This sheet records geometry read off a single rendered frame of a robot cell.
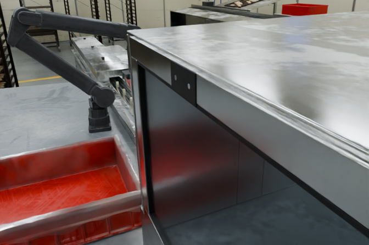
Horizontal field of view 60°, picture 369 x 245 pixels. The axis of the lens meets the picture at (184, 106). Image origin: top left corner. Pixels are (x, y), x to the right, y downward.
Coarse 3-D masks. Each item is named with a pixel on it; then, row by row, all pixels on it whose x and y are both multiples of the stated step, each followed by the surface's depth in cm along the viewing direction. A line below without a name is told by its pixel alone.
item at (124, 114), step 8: (80, 56) 234; (88, 72) 204; (96, 80) 177; (112, 88) 162; (120, 96) 151; (112, 104) 143; (120, 104) 141; (120, 112) 132; (128, 112) 132; (120, 120) 131; (128, 120) 124; (128, 128) 118
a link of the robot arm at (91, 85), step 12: (12, 24) 101; (24, 24) 103; (12, 36) 102; (24, 36) 104; (24, 48) 106; (36, 48) 108; (48, 60) 111; (60, 60) 113; (60, 72) 114; (72, 72) 116; (84, 84) 119; (96, 84) 121; (96, 96) 121; (108, 96) 123
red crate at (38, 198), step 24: (0, 192) 90; (24, 192) 89; (48, 192) 89; (72, 192) 89; (96, 192) 89; (120, 192) 88; (0, 216) 80; (24, 216) 80; (120, 216) 73; (48, 240) 68; (72, 240) 70; (96, 240) 73
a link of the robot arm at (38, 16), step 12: (24, 12) 100; (36, 12) 107; (48, 12) 107; (36, 24) 103; (48, 24) 107; (60, 24) 109; (72, 24) 111; (84, 24) 113; (96, 24) 115; (108, 24) 117; (120, 24) 119; (108, 36) 120; (120, 36) 120
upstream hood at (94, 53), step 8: (72, 40) 270; (80, 40) 263; (88, 40) 262; (96, 40) 261; (80, 48) 230; (88, 48) 230; (96, 48) 229; (104, 48) 228; (88, 56) 206; (96, 56) 206; (104, 56) 205; (112, 56) 205; (88, 64) 199; (96, 64) 185; (104, 64) 185; (112, 64) 185; (120, 64) 184; (96, 72) 172; (104, 72) 171; (112, 72) 173; (120, 72) 175; (104, 80) 173
